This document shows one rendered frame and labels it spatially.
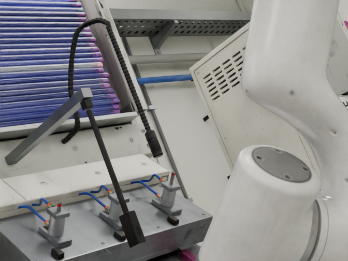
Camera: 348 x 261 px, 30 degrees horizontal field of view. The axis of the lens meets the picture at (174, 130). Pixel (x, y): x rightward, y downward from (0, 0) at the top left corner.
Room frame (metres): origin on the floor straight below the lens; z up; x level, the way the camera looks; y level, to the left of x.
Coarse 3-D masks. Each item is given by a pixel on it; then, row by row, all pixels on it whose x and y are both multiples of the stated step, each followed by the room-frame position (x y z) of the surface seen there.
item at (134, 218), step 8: (120, 216) 0.86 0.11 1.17; (128, 216) 0.85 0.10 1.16; (136, 216) 0.86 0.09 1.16; (128, 224) 0.85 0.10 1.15; (136, 224) 0.85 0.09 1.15; (128, 232) 0.86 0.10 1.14; (136, 232) 0.85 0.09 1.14; (128, 240) 0.86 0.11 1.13; (136, 240) 0.85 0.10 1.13; (144, 240) 0.86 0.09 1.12
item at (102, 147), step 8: (88, 112) 0.86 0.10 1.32; (96, 128) 0.86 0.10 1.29; (96, 136) 0.86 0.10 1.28; (104, 144) 0.86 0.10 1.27; (104, 152) 0.86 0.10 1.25; (104, 160) 0.86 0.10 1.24; (112, 168) 0.86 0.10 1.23; (112, 176) 0.86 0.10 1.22; (120, 192) 0.86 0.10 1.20; (120, 200) 0.86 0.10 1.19
